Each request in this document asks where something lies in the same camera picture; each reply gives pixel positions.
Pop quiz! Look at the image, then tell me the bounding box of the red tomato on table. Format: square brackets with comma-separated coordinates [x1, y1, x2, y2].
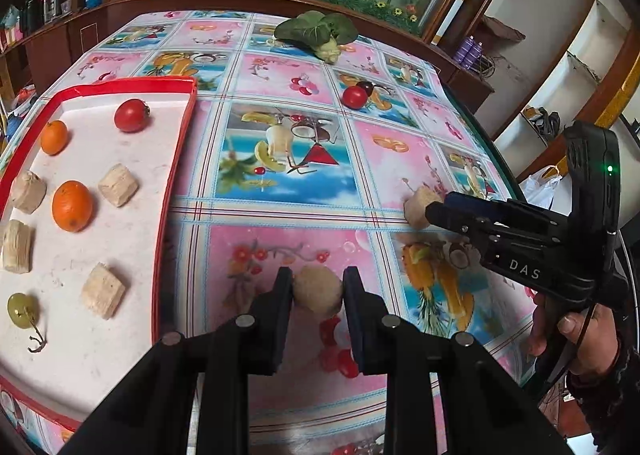
[342, 85, 369, 111]

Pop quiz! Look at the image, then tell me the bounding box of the white plastic bag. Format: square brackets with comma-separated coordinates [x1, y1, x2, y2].
[520, 166, 562, 209]

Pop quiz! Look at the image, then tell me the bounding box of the beige block on table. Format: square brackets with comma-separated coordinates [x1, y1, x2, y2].
[80, 263, 126, 319]

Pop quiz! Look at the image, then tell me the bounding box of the purple bottle left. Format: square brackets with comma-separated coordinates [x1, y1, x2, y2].
[454, 36, 474, 64]

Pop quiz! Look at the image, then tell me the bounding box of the green bok choy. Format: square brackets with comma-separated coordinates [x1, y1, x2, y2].
[274, 10, 359, 65]

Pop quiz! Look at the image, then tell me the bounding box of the purple bottle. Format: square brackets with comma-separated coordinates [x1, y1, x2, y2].
[454, 36, 474, 64]
[462, 40, 483, 70]

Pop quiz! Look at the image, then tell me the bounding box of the large orange fruit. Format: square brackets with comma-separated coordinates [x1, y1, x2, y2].
[51, 180, 93, 233]

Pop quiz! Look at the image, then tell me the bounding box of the beige wedge sponge block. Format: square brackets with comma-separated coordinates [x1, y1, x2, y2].
[404, 186, 442, 230]

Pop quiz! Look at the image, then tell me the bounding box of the red-rimmed white tray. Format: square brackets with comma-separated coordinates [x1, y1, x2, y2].
[1, 77, 198, 430]

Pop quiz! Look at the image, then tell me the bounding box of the round beige sponge ball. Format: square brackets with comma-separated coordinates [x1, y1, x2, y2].
[293, 265, 343, 317]

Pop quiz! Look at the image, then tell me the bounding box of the beige block tray left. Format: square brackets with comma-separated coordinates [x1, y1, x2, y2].
[1, 219, 32, 274]

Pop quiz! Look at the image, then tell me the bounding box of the green grape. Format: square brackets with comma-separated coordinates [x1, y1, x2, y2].
[6, 293, 39, 329]

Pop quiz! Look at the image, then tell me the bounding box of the colourful fruit-print tablecloth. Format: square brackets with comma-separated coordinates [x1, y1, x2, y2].
[1, 11, 533, 454]

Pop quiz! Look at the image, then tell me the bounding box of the dark purple plum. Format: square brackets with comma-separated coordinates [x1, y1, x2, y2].
[356, 82, 374, 97]

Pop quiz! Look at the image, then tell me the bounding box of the purple bottle right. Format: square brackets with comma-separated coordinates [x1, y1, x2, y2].
[462, 40, 483, 70]

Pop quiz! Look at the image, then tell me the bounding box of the red tomato in tray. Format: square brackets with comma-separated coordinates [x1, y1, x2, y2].
[114, 99, 150, 134]

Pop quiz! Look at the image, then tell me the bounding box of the beige block in tray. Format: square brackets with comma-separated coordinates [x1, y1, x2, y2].
[10, 170, 47, 215]

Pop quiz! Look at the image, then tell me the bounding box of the person's right hand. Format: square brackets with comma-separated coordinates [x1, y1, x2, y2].
[527, 291, 624, 378]

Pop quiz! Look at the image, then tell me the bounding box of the small orange in tray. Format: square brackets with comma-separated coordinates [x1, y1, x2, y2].
[40, 120, 68, 156]

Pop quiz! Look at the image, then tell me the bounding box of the beige cylindrical sponge block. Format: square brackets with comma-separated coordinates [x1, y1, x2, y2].
[98, 164, 139, 208]

